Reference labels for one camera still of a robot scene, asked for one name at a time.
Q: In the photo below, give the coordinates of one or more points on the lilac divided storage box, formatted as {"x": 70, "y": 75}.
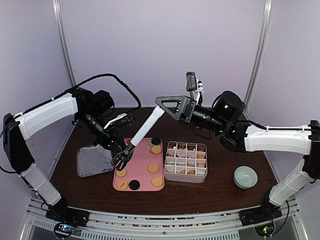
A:
{"x": 186, "y": 162}

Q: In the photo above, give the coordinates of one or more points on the right aluminium corner post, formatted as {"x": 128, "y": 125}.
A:
{"x": 260, "y": 51}

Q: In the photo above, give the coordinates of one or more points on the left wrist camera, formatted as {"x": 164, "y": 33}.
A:
{"x": 119, "y": 121}

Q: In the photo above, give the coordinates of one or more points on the pale celadon ceramic bowl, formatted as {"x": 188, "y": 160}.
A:
{"x": 245, "y": 177}

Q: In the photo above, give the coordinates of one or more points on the left aluminium corner post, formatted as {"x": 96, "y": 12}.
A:
{"x": 57, "y": 11}

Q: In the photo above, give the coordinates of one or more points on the clear plastic box lid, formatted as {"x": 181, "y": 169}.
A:
{"x": 93, "y": 160}

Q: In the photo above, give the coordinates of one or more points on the black sandwich cookie far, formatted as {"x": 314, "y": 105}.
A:
{"x": 156, "y": 141}

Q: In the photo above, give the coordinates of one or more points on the round dotted biscuit centre right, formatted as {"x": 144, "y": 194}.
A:
{"x": 153, "y": 168}

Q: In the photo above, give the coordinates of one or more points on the dotted biscuit with red mark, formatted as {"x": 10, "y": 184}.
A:
{"x": 122, "y": 185}

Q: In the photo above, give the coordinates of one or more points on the aluminium corner post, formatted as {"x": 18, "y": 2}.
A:
{"x": 57, "y": 11}
{"x": 260, "y": 51}

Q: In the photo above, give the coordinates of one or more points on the black sandwich cookie middle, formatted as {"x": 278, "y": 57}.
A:
{"x": 134, "y": 185}

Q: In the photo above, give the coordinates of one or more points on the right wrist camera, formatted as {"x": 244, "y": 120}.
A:
{"x": 194, "y": 86}

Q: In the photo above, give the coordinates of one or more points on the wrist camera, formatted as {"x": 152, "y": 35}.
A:
{"x": 194, "y": 86}
{"x": 119, "y": 121}

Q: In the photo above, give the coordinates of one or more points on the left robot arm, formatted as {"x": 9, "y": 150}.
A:
{"x": 20, "y": 129}

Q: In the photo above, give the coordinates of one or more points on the green sandwich cookie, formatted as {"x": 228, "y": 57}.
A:
{"x": 151, "y": 144}

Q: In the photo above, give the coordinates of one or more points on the round dotted biscuit near left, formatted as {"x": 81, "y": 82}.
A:
{"x": 121, "y": 173}

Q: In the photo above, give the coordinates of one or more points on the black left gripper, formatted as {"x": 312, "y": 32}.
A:
{"x": 108, "y": 137}

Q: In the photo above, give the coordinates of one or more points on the round dotted biscuit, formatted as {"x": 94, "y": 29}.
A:
{"x": 121, "y": 173}
{"x": 157, "y": 181}
{"x": 156, "y": 149}
{"x": 153, "y": 168}

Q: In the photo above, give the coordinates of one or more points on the pink plastic tray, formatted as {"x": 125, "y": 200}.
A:
{"x": 137, "y": 168}

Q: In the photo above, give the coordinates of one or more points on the black sandwich cookie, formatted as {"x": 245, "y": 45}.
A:
{"x": 156, "y": 141}
{"x": 134, "y": 185}

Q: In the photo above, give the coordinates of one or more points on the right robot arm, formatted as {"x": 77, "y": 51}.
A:
{"x": 241, "y": 136}

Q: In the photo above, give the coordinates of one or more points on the round dotted biscuit far left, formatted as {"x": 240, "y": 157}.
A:
{"x": 156, "y": 149}

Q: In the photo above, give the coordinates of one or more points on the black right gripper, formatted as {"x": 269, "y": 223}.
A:
{"x": 185, "y": 109}

